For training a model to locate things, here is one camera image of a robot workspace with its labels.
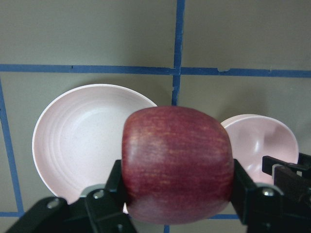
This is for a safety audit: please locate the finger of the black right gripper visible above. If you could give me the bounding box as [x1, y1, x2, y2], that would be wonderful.
[262, 153, 311, 206]

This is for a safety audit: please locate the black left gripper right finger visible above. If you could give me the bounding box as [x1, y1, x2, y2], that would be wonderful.
[231, 160, 311, 233]

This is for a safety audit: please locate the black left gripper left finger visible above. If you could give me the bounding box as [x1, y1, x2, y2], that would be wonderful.
[8, 160, 136, 233]

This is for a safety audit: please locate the small pink bowl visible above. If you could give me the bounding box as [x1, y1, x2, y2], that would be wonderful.
[221, 114, 299, 184]

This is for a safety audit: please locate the red apple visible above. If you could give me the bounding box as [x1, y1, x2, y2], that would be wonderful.
[121, 106, 234, 225]

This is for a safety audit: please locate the pink plate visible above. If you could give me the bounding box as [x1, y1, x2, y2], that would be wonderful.
[32, 84, 155, 204]

